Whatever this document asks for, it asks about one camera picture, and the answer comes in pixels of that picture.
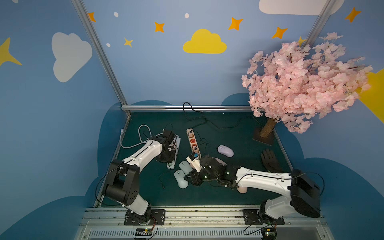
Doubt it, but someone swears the white power strip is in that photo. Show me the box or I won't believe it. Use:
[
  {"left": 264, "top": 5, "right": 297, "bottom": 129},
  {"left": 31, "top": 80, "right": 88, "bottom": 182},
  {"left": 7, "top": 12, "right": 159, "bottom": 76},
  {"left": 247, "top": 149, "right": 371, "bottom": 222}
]
[{"left": 167, "top": 135, "right": 181, "bottom": 170}]

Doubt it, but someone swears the light blue wireless mouse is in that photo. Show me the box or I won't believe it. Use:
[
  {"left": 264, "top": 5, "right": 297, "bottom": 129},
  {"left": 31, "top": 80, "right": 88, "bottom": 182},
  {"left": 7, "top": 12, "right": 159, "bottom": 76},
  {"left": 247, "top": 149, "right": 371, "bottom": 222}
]
[{"left": 174, "top": 170, "right": 189, "bottom": 189}]

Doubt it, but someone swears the pink wireless mouse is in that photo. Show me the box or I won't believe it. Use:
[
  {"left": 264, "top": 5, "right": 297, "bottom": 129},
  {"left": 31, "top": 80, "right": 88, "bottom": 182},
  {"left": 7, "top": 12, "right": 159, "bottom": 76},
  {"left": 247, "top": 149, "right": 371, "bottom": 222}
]
[{"left": 237, "top": 187, "right": 248, "bottom": 194}]

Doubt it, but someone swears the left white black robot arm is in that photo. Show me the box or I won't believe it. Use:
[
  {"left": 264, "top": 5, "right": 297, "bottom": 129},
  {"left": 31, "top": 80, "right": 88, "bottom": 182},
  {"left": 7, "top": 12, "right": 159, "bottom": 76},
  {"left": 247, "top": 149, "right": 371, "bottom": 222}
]
[{"left": 102, "top": 136, "right": 181, "bottom": 218}]

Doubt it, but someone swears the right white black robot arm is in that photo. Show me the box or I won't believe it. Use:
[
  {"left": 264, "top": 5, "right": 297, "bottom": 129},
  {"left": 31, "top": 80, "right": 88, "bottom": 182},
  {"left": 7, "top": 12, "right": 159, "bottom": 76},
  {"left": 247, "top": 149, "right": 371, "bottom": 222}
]
[{"left": 184, "top": 154, "right": 321, "bottom": 223}]

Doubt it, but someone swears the beige wooden power strip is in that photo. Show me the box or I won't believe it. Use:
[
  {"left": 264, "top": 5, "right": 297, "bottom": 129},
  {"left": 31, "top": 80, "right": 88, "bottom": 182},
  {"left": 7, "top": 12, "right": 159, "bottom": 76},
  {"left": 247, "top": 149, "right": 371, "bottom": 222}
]
[{"left": 187, "top": 128, "right": 201, "bottom": 158}]

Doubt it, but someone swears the black green work glove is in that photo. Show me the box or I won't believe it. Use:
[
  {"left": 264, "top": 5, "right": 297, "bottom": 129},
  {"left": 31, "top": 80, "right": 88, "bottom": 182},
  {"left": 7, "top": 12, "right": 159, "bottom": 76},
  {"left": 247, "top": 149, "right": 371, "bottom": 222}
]
[{"left": 261, "top": 149, "right": 284, "bottom": 173}]

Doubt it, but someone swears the green circuit board left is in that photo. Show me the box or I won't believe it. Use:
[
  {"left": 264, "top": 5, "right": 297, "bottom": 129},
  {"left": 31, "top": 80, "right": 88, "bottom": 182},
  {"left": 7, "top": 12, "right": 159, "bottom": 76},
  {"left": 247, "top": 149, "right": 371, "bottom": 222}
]
[{"left": 134, "top": 229, "right": 153, "bottom": 240}]

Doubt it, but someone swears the green circuit board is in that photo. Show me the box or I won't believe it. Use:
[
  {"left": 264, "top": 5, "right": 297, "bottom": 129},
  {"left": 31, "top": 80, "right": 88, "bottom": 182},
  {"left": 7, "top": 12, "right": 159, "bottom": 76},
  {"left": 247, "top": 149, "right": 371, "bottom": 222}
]
[
  {"left": 261, "top": 228, "right": 277, "bottom": 240},
  {"left": 134, "top": 229, "right": 153, "bottom": 240}
]

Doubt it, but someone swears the green circuit board right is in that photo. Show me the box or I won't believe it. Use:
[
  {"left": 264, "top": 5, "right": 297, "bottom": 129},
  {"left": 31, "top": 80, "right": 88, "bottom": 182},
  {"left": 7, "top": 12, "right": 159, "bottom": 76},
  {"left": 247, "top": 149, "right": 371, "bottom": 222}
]
[{"left": 261, "top": 228, "right": 277, "bottom": 240}]

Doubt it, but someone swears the pink cherry blossom tree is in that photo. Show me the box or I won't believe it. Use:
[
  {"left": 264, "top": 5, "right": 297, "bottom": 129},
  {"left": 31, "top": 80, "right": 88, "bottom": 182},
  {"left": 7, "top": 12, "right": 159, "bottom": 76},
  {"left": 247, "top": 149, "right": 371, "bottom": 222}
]
[{"left": 242, "top": 32, "right": 373, "bottom": 144}]

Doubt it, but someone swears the light green wireless mouse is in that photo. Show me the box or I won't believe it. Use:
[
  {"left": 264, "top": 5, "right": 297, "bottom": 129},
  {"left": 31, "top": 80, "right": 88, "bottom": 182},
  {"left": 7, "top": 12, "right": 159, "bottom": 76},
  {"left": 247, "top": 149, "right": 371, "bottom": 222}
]
[{"left": 179, "top": 161, "right": 194, "bottom": 176}]

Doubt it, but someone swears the purple wireless mouse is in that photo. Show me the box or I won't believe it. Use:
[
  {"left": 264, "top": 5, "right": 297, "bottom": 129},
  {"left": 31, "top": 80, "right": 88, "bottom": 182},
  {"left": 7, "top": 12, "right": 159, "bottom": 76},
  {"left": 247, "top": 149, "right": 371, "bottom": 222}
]
[{"left": 217, "top": 145, "right": 234, "bottom": 158}]

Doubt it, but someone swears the black power cable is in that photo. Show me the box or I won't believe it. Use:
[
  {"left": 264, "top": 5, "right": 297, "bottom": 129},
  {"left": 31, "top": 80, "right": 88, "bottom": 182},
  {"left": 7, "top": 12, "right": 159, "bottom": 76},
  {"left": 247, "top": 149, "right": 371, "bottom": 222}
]
[{"left": 182, "top": 101, "right": 265, "bottom": 132}]

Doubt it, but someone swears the white power cable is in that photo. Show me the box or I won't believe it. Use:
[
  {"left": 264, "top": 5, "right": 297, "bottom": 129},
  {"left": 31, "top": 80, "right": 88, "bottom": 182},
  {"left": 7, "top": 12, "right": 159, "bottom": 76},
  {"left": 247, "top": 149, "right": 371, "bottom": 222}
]
[{"left": 119, "top": 124, "right": 164, "bottom": 150}]

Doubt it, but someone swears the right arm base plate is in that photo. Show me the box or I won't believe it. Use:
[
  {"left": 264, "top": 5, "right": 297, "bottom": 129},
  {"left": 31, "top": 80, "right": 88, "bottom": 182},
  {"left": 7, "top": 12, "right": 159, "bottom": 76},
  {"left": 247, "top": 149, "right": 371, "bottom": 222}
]
[{"left": 242, "top": 209, "right": 285, "bottom": 225}]

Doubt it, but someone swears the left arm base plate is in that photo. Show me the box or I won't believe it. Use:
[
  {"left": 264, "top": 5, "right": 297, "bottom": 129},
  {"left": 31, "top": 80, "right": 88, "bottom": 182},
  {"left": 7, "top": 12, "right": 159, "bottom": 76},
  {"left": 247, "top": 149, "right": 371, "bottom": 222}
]
[{"left": 124, "top": 209, "right": 166, "bottom": 226}]

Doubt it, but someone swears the aluminium back frame bar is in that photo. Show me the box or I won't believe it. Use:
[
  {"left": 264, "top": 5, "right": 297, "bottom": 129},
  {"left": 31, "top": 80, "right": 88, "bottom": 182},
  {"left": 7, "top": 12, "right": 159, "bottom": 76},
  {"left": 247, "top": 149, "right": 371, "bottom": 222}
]
[{"left": 122, "top": 104, "right": 251, "bottom": 112}]

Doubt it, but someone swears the aluminium front rail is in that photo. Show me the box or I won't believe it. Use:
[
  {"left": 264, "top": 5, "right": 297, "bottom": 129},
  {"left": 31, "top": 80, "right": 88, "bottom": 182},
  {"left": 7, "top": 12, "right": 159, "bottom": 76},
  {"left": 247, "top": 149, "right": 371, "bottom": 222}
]
[{"left": 75, "top": 205, "right": 334, "bottom": 240}]

